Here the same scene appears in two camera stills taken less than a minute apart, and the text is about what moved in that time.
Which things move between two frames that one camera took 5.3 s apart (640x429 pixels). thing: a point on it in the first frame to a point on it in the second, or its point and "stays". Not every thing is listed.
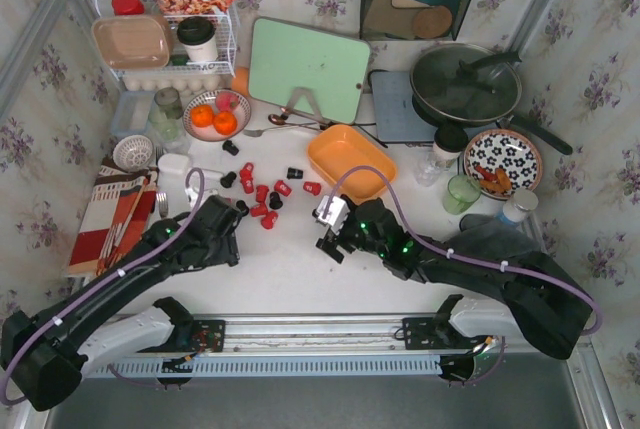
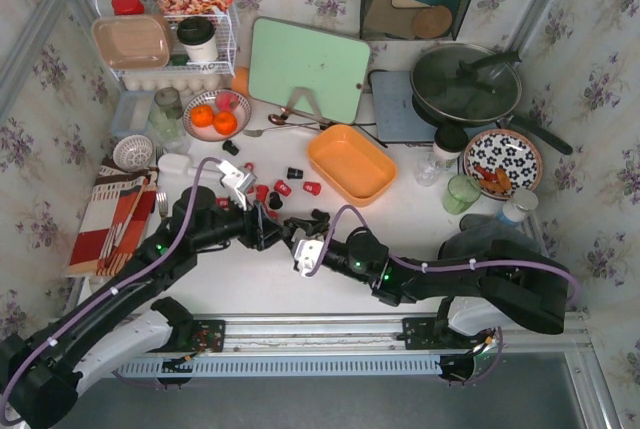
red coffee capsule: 261,193 stays
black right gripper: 335,240 to 310,237
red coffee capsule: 313,187 stays
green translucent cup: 463,191 stays
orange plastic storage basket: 334,150 stays
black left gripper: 230,231 to 261,229
